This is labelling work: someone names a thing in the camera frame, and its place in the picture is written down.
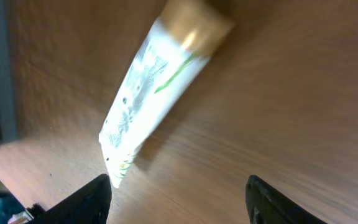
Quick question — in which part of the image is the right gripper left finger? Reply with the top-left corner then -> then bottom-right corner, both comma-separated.
30,174 -> 112,224

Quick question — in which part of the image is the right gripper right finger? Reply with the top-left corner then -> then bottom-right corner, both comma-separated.
246,175 -> 326,224

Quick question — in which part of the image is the white tube gold cap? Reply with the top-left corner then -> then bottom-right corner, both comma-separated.
98,1 -> 233,188

